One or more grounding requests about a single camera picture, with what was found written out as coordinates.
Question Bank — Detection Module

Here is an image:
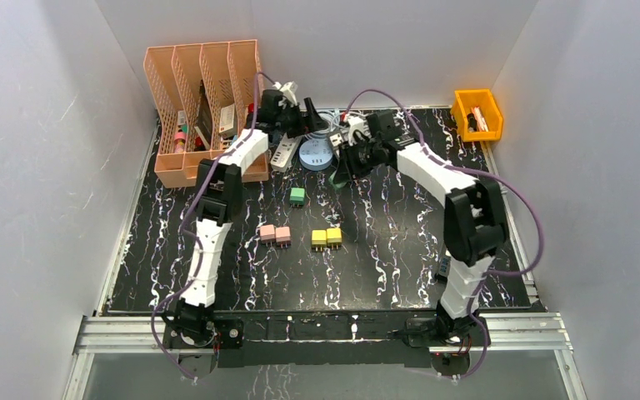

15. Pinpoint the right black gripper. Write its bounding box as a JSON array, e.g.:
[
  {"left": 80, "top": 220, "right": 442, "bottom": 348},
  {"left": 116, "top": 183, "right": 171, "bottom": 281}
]
[{"left": 333, "top": 137, "right": 382, "bottom": 183}]

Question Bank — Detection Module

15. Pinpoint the round blue power socket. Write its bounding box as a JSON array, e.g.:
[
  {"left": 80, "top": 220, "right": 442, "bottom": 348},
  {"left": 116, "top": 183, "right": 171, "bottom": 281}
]
[{"left": 298, "top": 138, "right": 334, "bottom": 172}]

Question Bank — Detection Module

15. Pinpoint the green plug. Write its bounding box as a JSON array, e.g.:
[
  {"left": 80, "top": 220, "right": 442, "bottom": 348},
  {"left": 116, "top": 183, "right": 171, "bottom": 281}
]
[
  {"left": 333, "top": 179, "right": 348, "bottom": 190},
  {"left": 289, "top": 187, "right": 306, "bottom": 208}
]

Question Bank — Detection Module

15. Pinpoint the white power strip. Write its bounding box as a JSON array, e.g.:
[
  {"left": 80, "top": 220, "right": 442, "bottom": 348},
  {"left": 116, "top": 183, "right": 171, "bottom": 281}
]
[{"left": 270, "top": 135, "right": 303, "bottom": 173}]

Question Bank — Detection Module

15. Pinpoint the yellow plug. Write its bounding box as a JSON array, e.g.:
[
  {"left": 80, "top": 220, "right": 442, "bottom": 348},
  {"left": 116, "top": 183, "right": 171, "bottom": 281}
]
[
  {"left": 326, "top": 227, "right": 343, "bottom": 249},
  {"left": 311, "top": 229, "right": 328, "bottom": 252}
]

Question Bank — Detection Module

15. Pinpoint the pink plug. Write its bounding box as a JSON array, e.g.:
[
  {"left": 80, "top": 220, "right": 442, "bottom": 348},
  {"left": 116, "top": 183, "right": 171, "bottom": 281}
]
[
  {"left": 258, "top": 224, "right": 276, "bottom": 245},
  {"left": 274, "top": 226, "right": 292, "bottom": 248}
]

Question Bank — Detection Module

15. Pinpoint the black power strip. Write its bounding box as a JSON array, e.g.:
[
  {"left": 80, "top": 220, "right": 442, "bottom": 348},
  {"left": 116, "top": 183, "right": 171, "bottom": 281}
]
[
  {"left": 327, "top": 128, "right": 349, "bottom": 150},
  {"left": 433, "top": 249, "right": 452, "bottom": 283}
]

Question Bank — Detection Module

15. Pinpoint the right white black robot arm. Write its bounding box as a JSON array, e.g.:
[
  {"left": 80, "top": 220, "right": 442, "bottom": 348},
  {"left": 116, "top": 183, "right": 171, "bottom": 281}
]
[{"left": 332, "top": 111, "right": 509, "bottom": 345}]

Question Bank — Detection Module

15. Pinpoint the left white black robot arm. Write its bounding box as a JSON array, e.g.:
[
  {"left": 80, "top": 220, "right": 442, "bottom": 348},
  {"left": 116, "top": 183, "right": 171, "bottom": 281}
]
[{"left": 180, "top": 81, "right": 328, "bottom": 308}]

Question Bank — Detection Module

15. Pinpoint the pink file organizer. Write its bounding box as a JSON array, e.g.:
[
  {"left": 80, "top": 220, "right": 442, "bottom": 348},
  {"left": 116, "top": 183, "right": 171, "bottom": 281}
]
[{"left": 143, "top": 39, "right": 263, "bottom": 188}]

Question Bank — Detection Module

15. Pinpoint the orange storage bin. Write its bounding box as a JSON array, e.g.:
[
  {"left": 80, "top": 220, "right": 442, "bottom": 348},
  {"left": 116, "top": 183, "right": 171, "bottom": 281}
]
[{"left": 451, "top": 89, "right": 503, "bottom": 142}]

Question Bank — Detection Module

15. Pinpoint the coiled grey cable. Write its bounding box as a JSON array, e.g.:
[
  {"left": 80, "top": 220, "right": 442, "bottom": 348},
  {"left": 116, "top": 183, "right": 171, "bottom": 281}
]
[{"left": 308, "top": 109, "right": 343, "bottom": 139}]

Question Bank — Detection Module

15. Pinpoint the aluminium base frame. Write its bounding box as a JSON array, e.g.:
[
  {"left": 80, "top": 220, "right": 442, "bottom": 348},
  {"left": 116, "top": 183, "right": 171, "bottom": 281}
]
[{"left": 64, "top": 310, "right": 586, "bottom": 399}]

